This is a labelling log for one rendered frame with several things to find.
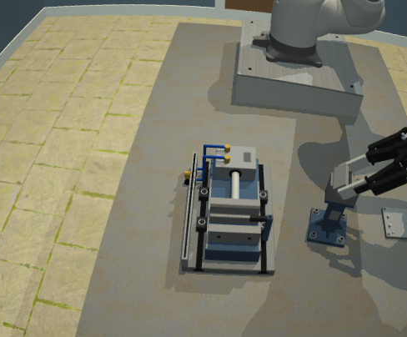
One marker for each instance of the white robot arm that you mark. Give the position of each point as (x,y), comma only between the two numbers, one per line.
(297,24)

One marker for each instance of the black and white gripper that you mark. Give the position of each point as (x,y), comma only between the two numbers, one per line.
(390,177)

